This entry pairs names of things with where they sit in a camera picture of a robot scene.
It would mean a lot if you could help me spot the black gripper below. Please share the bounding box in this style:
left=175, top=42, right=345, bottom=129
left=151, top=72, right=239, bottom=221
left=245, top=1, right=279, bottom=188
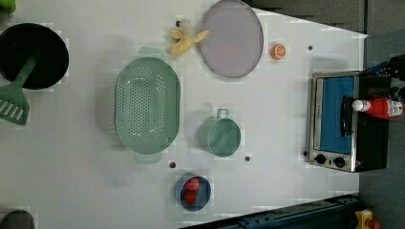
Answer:
left=368, top=54, right=405, bottom=81

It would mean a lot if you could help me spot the red ketchup bottle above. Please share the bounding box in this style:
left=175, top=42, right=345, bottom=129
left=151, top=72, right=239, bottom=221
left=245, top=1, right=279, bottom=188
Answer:
left=352, top=97, right=404, bottom=120

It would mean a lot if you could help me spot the black and steel toaster oven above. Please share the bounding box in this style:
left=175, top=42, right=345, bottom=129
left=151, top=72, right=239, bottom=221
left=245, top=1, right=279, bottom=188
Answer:
left=306, top=72, right=391, bottom=173

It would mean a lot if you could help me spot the yellow clamp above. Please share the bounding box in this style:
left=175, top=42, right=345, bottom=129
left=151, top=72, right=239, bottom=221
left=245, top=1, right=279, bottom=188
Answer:
left=355, top=210, right=381, bottom=229

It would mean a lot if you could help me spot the grey round plate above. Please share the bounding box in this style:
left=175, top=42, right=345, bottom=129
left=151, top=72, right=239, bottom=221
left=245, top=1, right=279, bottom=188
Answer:
left=201, top=0, right=264, bottom=78

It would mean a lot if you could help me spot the green metal cup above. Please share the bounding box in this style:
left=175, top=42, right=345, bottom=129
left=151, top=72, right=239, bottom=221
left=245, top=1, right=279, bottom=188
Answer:
left=198, top=108, right=242, bottom=157

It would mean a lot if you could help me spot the yellow banana peel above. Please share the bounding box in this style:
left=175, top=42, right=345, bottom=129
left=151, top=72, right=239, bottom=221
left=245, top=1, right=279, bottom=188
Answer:
left=169, top=29, right=209, bottom=55

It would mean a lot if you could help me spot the blue bowl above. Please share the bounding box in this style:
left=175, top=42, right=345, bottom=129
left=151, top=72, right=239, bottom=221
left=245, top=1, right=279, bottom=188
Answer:
left=175, top=173, right=212, bottom=212

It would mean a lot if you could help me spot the upper red strawberry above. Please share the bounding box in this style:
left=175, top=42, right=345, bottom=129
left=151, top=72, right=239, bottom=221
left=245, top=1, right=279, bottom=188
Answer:
left=184, top=177, right=200, bottom=192

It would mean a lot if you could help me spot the red strawberry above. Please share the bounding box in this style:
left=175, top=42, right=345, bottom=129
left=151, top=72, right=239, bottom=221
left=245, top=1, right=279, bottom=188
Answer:
left=184, top=177, right=200, bottom=192
left=183, top=190, right=197, bottom=205

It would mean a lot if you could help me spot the lower red strawberry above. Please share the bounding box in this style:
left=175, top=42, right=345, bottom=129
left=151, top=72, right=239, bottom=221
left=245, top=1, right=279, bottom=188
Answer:
left=183, top=190, right=197, bottom=205

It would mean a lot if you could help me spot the green perforated colander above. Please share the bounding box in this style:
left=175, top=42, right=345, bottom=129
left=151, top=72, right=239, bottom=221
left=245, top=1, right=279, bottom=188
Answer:
left=114, top=47, right=181, bottom=164

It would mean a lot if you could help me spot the black frying pan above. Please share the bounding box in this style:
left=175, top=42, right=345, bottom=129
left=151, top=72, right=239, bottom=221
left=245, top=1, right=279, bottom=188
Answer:
left=0, top=23, right=70, bottom=90

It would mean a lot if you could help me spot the green slotted spatula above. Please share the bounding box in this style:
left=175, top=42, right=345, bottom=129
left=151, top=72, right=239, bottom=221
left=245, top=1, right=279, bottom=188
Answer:
left=0, top=57, right=38, bottom=125

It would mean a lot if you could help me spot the green object at corner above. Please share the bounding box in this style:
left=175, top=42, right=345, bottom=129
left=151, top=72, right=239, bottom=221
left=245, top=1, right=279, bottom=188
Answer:
left=0, top=0, right=17, bottom=14

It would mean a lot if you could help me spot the grey object at corner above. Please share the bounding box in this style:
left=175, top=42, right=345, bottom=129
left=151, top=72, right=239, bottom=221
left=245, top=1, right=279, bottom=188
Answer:
left=0, top=210, right=35, bottom=229

